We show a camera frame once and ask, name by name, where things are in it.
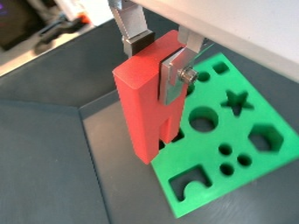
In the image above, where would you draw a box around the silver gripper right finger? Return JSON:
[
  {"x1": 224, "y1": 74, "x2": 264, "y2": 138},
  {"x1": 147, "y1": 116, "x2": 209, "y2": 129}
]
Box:
[{"x1": 159, "y1": 26, "x2": 204, "y2": 105}]

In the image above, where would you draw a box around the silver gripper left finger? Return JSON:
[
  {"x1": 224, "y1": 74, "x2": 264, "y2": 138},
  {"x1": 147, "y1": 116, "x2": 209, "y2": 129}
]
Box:
[{"x1": 108, "y1": 0, "x2": 155, "y2": 57}]

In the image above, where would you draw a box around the red double-square block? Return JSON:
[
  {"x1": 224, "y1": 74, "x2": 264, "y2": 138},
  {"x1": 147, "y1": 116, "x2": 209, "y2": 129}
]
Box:
[{"x1": 113, "y1": 31, "x2": 187, "y2": 165}]

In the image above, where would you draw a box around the green foam shape board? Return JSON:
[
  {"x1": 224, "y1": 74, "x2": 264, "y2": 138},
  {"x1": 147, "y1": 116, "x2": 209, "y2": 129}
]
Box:
[{"x1": 152, "y1": 53, "x2": 299, "y2": 217}]

